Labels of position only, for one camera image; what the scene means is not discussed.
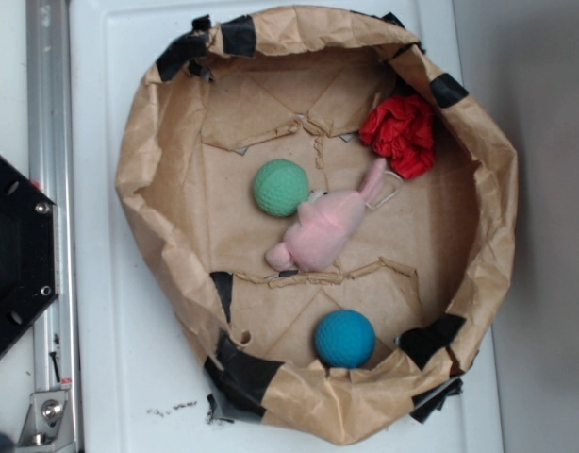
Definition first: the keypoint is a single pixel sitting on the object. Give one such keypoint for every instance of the metal corner bracket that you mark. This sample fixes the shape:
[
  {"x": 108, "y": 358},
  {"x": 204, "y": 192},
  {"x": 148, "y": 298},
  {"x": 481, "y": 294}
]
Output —
[{"x": 48, "y": 425}]

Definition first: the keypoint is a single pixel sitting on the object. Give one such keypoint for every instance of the aluminium extrusion rail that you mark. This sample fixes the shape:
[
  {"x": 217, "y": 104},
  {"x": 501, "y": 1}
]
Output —
[{"x": 55, "y": 335}]

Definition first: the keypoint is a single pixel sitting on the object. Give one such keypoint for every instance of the brown paper bag bin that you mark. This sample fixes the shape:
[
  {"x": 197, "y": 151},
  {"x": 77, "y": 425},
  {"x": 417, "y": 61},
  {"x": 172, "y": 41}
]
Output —
[{"x": 297, "y": 83}]

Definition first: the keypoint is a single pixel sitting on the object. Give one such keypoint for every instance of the blue dimpled ball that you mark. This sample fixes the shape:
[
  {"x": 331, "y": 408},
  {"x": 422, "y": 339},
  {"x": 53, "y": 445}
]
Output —
[{"x": 344, "y": 339}]

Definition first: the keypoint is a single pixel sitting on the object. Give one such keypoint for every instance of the green dimpled ball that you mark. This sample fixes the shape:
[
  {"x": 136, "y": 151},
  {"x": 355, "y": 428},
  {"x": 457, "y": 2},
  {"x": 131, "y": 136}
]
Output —
[{"x": 279, "y": 187}]

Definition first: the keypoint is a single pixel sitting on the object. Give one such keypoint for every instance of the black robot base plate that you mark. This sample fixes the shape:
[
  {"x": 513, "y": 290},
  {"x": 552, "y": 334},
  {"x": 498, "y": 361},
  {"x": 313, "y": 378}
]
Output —
[{"x": 28, "y": 282}]

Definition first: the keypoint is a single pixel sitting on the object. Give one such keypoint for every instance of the pink plush bunny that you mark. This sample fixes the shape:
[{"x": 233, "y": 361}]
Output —
[{"x": 325, "y": 223}]

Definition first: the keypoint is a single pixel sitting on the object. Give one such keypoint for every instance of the red crumpled plastic bag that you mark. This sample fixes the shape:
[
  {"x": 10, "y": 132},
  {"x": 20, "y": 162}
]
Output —
[{"x": 400, "y": 129}]

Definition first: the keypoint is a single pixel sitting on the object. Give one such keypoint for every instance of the white tray board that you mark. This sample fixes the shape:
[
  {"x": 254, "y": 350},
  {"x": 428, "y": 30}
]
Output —
[{"x": 143, "y": 389}]

